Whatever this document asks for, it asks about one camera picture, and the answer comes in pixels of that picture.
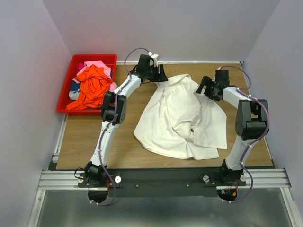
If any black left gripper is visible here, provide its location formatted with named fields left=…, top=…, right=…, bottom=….
left=145, top=65, right=168, bottom=83

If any white t shirt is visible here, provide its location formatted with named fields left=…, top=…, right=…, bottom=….
left=134, top=74, right=227, bottom=160

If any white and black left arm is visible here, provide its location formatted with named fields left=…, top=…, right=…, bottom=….
left=84, top=52, right=168, bottom=187

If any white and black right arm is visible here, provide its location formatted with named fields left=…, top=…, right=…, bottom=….
left=196, top=69, right=269, bottom=185

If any red plastic bin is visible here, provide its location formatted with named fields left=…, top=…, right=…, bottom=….
left=56, top=53, right=117, bottom=116

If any pink t shirt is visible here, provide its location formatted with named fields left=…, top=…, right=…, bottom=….
left=72, top=60, right=118, bottom=91

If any orange t shirt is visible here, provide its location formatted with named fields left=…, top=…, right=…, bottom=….
left=66, top=65, right=113, bottom=110

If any blue and white garment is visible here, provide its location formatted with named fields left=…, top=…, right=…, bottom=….
left=69, top=80, right=80, bottom=101

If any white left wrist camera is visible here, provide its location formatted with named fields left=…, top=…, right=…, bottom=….
left=148, top=52, right=160, bottom=67

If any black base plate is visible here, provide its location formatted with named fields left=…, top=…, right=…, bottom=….
left=77, top=166, right=246, bottom=204

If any aluminium frame rail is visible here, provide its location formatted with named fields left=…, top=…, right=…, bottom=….
left=27, top=113, right=79, bottom=227

